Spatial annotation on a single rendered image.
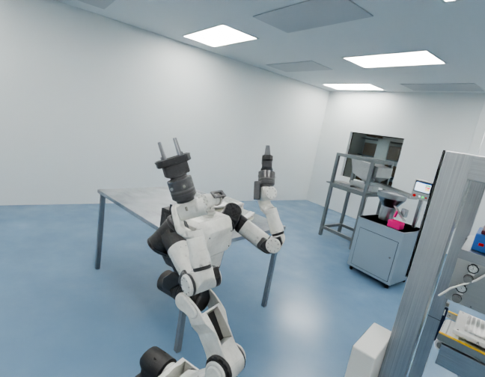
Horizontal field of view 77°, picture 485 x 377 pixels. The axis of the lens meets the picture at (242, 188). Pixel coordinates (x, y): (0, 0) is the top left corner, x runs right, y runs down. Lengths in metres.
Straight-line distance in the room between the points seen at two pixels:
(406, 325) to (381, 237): 3.30
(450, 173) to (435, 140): 6.06
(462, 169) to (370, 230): 3.48
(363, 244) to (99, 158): 4.23
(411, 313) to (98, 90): 5.08
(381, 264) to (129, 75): 4.65
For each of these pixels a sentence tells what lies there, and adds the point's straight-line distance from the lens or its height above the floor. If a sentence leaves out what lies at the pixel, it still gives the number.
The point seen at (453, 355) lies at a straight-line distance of 1.78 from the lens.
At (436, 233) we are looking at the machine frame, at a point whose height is 1.49.
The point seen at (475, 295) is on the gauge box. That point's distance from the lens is 1.63.
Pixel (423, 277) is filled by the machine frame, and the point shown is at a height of 1.37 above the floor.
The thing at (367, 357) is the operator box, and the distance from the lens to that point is 0.95.
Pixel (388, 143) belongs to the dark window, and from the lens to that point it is 7.44.
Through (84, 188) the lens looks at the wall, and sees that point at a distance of 5.58.
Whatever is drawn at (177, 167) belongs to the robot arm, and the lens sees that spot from 1.07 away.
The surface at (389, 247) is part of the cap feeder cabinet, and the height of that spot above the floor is 0.52.
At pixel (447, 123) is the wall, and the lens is 6.93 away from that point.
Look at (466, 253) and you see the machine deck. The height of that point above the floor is 1.31.
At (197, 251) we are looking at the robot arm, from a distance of 1.09.
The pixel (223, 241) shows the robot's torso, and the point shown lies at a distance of 1.46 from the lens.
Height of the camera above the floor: 1.67
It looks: 11 degrees down
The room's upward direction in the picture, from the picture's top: 10 degrees clockwise
